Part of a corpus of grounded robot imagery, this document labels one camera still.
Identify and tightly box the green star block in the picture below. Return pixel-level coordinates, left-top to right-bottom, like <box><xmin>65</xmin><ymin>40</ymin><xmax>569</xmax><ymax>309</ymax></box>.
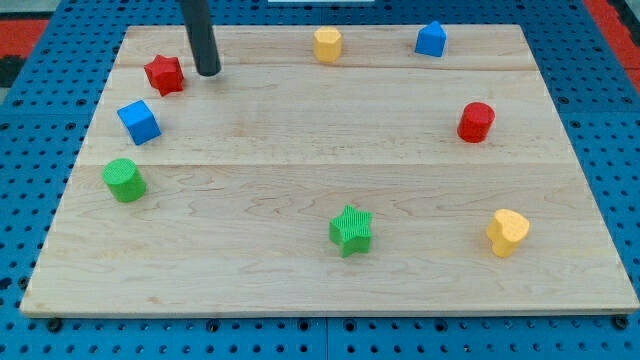
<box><xmin>329</xmin><ymin>205</ymin><xmax>373</xmax><ymax>258</ymax></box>

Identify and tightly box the yellow hexagon block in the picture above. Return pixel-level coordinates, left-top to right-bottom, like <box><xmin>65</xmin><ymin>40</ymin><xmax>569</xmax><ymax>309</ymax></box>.
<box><xmin>313</xmin><ymin>26</ymin><xmax>343</xmax><ymax>63</ymax></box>

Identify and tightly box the red star block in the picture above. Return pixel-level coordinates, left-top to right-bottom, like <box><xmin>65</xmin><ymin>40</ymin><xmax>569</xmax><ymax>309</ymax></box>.
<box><xmin>144</xmin><ymin>55</ymin><xmax>184</xmax><ymax>96</ymax></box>

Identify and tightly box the light wooden board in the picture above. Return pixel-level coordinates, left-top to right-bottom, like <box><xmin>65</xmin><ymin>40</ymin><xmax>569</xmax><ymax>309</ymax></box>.
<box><xmin>21</xmin><ymin>25</ymin><xmax>639</xmax><ymax>318</ymax></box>

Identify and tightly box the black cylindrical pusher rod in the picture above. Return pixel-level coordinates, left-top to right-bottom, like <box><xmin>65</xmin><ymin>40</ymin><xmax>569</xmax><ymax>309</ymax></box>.
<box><xmin>179</xmin><ymin>0</ymin><xmax>222</xmax><ymax>77</ymax></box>

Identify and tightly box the red cylinder block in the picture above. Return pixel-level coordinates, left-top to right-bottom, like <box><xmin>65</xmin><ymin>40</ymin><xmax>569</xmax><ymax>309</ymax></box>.
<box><xmin>457</xmin><ymin>102</ymin><xmax>495</xmax><ymax>143</ymax></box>

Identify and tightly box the blue pentagon block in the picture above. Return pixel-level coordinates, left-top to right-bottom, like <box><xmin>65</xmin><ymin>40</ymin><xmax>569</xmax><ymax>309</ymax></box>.
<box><xmin>414</xmin><ymin>20</ymin><xmax>448</xmax><ymax>57</ymax></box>

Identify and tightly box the yellow heart block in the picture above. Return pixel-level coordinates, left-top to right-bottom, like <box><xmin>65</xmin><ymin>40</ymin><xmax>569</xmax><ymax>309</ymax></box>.
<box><xmin>485</xmin><ymin>209</ymin><xmax>530</xmax><ymax>258</ymax></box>

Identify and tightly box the blue cube block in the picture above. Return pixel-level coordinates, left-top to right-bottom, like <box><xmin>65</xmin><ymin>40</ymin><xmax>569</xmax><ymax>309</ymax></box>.
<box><xmin>117</xmin><ymin>100</ymin><xmax>162</xmax><ymax>146</ymax></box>

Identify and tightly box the green cylinder block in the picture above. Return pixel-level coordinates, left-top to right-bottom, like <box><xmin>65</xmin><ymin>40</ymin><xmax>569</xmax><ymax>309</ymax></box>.
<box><xmin>102</xmin><ymin>158</ymin><xmax>146</xmax><ymax>203</ymax></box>

